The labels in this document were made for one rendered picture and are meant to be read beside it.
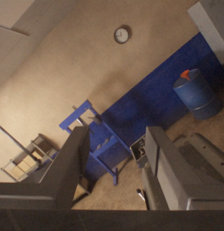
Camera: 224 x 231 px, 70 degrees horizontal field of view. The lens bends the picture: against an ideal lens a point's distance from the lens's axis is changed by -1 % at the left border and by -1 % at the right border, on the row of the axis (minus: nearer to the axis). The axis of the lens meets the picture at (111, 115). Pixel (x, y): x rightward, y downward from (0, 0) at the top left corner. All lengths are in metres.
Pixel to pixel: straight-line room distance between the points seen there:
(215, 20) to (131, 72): 1.78
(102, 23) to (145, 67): 1.29
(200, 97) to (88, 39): 2.55
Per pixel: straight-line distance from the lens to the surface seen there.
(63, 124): 3.61
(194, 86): 3.38
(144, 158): 2.88
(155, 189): 1.03
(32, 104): 4.32
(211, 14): 3.76
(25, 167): 4.71
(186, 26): 4.12
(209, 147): 1.04
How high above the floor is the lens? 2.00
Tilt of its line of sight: 13 degrees down
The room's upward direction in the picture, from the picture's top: 42 degrees counter-clockwise
